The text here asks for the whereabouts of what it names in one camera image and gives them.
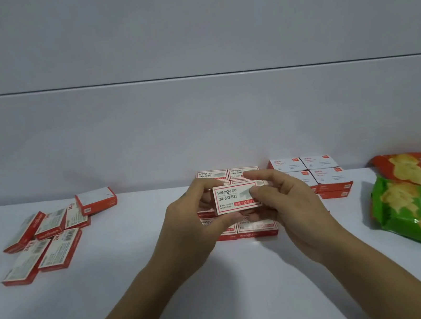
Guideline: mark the person's right hand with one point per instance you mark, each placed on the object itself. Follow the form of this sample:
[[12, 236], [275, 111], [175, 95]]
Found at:
[[295, 207]]

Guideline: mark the person's left hand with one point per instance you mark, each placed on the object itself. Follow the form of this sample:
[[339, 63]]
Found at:
[[183, 229]]

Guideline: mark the person's right thumb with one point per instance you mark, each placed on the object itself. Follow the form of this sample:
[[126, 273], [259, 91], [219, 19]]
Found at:
[[261, 193]]

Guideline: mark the person's left thumb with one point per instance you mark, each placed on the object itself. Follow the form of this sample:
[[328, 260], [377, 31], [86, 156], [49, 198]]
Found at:
[[223, 225]]

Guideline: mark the red-framed staple box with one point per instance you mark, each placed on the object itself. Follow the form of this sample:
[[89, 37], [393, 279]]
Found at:
[[234, 198]]

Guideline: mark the flat block of staple boxes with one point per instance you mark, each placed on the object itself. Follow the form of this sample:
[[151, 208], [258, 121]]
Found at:
[[241, 170]]

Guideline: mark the block of white-topped staple boxes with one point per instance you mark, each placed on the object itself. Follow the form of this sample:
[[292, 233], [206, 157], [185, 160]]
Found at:
[[316, 161]]

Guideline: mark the orange potato chip bag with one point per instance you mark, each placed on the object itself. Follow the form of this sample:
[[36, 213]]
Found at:
[[411, 169]]

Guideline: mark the scattered pile of staple boxes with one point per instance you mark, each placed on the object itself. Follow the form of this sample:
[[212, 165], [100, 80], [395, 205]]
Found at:
[[59, 249]]

